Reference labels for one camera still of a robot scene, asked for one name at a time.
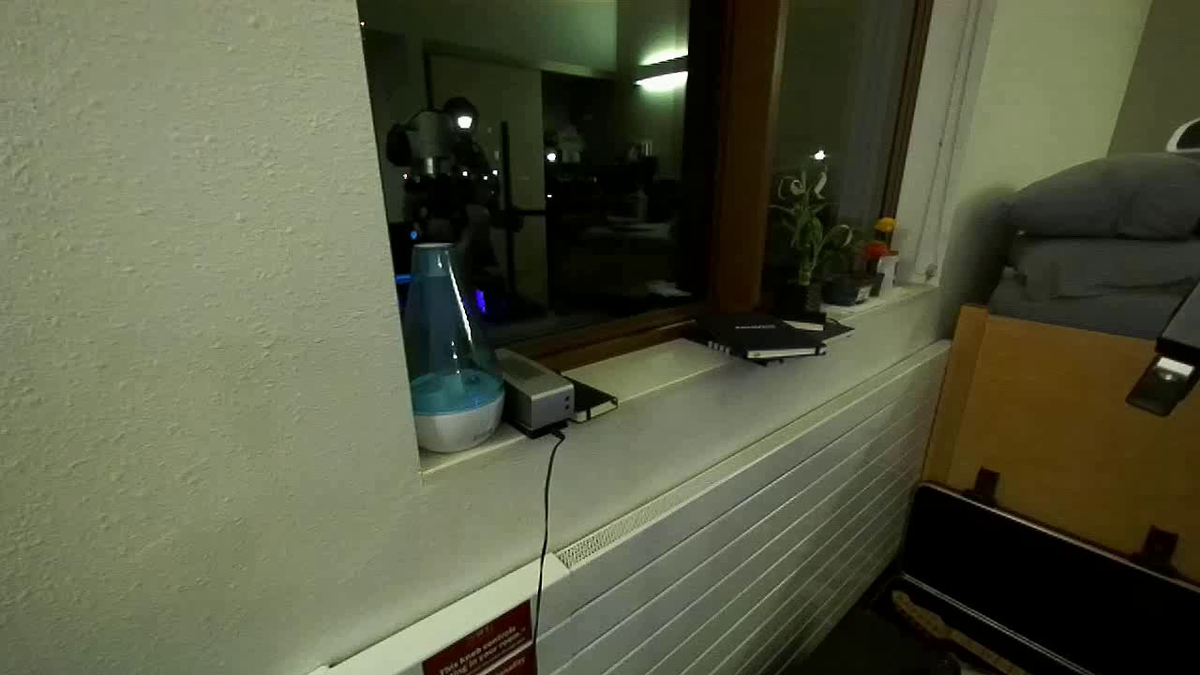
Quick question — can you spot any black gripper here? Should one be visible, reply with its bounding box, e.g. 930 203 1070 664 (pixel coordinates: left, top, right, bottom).
1123 282 1200 419

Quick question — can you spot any small black book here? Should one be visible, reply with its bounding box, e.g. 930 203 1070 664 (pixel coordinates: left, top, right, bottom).
564 377 623 424

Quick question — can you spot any grey folded blanket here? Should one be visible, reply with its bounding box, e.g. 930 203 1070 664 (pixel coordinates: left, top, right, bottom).
986 237 1200 345

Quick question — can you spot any black bed drawer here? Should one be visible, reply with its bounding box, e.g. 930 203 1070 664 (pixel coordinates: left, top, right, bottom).
894 480 1200 675

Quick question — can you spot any small red yellow flower plant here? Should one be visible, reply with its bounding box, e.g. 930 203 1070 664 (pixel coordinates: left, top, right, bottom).
861 214 903 299

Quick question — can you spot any dark planter with white label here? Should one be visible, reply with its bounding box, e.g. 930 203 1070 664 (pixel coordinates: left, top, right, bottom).
820 270 876 307

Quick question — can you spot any dark leafy green plant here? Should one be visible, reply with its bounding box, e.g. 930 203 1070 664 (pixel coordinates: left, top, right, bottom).
820 223 876 284

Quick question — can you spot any black square plant pot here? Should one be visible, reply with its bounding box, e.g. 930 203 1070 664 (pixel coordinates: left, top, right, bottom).
773 282 826 319

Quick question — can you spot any tall green orchid plant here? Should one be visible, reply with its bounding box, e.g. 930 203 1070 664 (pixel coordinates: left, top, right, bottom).
764 150 856 294

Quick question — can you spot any white slatted radiator cover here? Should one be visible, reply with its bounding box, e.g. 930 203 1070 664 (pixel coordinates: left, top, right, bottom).
311 337 955 675

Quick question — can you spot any grey rectangular box device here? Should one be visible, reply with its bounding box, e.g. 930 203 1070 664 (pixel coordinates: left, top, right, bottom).
490 345 583 438

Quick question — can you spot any blue cone-shaped humidifier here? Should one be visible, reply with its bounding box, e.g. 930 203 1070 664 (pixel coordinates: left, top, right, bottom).
400 239 509 459

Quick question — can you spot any dark red warning sticker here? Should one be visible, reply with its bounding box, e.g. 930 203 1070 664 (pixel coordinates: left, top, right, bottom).
421 602 541 675

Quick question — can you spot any brown wooden window frame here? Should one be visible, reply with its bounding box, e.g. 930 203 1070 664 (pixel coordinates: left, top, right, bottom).
490 0 936 377

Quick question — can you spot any thin black power cable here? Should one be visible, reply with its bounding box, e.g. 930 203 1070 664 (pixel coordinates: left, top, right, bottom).
529 424 575 642

